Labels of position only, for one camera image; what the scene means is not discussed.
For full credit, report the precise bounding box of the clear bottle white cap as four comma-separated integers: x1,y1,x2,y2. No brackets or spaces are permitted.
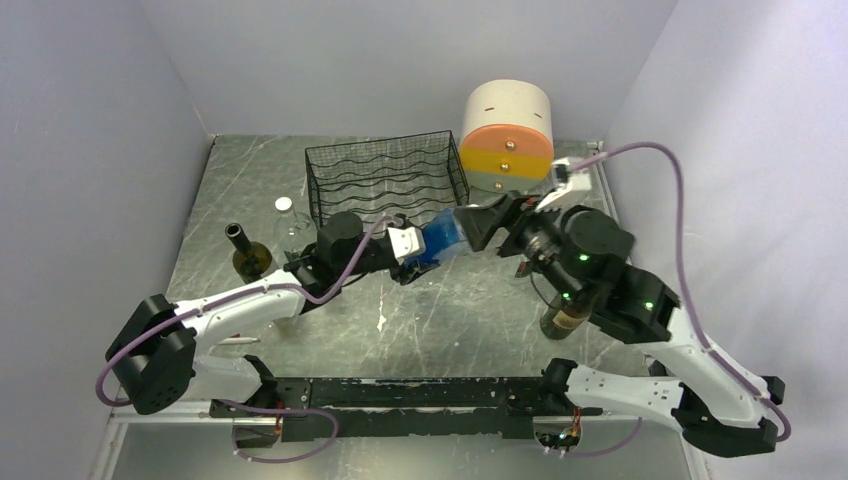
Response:
274,196,317,260

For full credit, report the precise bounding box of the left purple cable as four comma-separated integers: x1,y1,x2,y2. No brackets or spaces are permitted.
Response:
94,213,405,409

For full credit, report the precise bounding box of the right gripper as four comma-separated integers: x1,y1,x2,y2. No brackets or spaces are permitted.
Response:
455,187,587,305

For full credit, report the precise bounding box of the blue square bottle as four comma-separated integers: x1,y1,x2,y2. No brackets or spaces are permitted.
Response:
410,208,472,267

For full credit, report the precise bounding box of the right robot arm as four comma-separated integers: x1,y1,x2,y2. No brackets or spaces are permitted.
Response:
454,193,791,458

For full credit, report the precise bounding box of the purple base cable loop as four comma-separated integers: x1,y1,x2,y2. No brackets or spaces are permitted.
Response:
228,400,340,464

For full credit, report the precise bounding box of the green wine bottle label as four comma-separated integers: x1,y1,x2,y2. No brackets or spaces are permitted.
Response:
539,294,597,340

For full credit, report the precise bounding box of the white pen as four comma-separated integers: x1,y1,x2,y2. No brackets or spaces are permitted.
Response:
218,337,261,346

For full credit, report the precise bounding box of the round cream drawer cabinet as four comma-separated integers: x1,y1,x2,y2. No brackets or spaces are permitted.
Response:
459,79,554,193

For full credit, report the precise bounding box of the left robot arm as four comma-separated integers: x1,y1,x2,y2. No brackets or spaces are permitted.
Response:
94,212,434,416

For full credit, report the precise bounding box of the dark green wine bottle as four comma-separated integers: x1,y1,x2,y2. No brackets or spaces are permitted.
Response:
224,223,278,284

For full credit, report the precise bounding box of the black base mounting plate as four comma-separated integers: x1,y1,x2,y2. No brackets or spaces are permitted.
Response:
209,377,578,442

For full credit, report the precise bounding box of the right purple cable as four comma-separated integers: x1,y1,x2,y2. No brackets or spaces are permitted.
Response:
572,140,793,444

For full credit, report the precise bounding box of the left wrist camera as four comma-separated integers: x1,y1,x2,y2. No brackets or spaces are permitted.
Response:
387,227,426,263

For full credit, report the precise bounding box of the black wire wine rack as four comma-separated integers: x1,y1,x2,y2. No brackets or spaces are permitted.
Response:
304,130,470,227

